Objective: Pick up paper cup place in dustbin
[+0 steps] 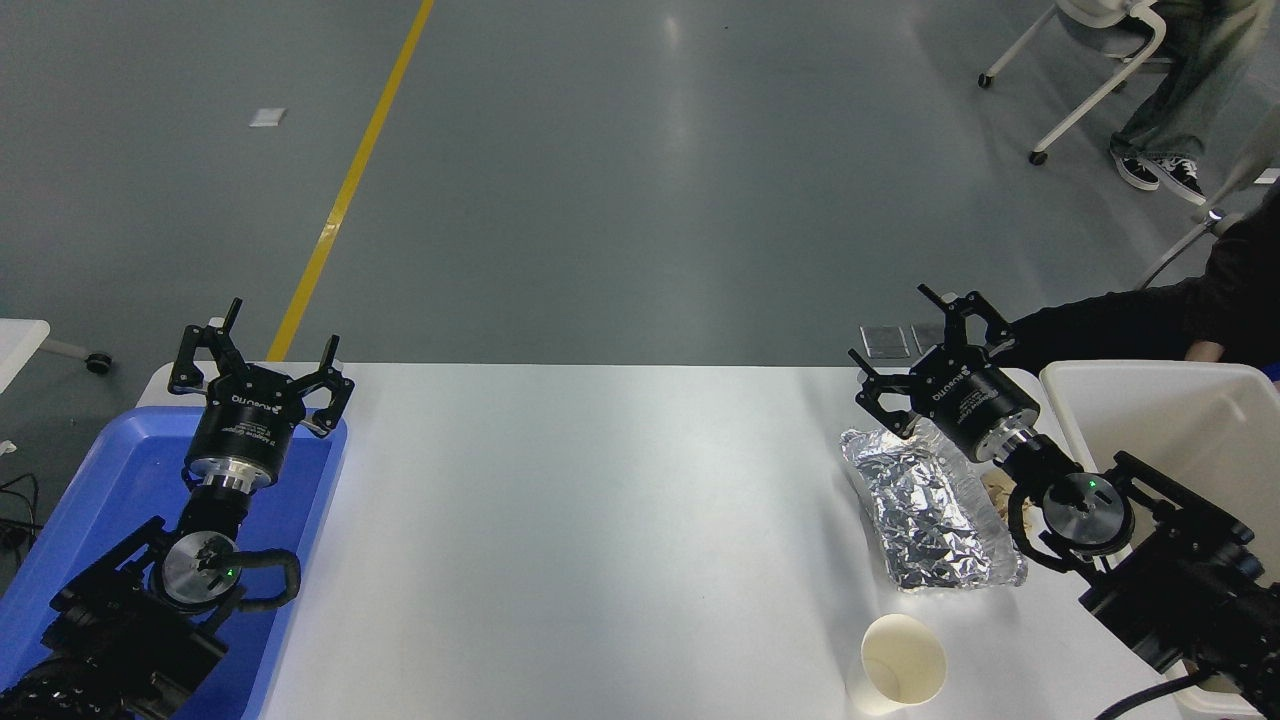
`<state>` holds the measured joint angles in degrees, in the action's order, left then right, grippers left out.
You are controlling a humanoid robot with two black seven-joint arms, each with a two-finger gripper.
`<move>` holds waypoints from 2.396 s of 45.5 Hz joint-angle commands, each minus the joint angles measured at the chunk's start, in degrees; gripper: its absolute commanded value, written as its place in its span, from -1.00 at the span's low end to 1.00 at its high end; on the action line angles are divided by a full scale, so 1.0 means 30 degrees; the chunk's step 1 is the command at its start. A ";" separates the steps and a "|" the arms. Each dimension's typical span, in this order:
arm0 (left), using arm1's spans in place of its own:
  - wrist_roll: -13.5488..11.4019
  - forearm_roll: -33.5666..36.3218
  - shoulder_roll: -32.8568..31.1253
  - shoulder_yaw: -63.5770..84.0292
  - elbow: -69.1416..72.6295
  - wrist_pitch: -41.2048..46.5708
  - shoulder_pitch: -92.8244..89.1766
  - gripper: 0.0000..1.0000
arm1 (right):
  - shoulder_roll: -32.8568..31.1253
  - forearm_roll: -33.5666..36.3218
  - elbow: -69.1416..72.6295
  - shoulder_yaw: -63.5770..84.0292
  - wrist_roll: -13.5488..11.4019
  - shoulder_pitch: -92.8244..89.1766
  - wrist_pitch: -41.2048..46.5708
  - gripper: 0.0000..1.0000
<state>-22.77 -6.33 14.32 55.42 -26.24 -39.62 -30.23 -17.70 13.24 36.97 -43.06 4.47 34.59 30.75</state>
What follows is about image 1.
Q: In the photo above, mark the blue plastic tray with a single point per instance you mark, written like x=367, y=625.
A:
x=120, y=470

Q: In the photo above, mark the person seated on chair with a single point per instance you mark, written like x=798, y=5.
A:
x=1180, y=90

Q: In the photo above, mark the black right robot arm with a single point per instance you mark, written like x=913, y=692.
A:
x=1180, y=590

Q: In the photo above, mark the crumpled foil tray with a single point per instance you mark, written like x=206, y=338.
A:
x=925, y=520

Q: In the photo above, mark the person in black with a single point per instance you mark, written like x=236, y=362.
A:
x=1230, y=290

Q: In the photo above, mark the white paper cup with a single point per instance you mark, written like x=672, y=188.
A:
x=900, y=660

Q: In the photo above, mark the large pale plastic bin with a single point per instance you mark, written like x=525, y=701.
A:
x=1160, y=410

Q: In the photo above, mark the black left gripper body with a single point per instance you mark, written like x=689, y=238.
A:
x=245, y=415

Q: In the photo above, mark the metal floor plate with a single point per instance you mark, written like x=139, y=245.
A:
x=926, y=338
x=885, y=341

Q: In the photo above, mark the grey chair frame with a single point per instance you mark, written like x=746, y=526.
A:
x=1213, y=222

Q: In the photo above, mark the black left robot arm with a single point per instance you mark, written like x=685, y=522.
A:
x=190, y=570

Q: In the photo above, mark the white wheeled chair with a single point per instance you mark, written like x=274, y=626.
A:
x=1095, y=12

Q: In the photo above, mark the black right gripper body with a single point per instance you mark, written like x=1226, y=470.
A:
x=970, y=395

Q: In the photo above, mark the white wheeled side table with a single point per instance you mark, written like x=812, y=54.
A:
x=18, y=345

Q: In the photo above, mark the crumpled tan paper ball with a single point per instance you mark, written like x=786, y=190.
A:
x=996, y=490

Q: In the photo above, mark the person's hand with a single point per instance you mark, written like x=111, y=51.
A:
x=1205, y=351

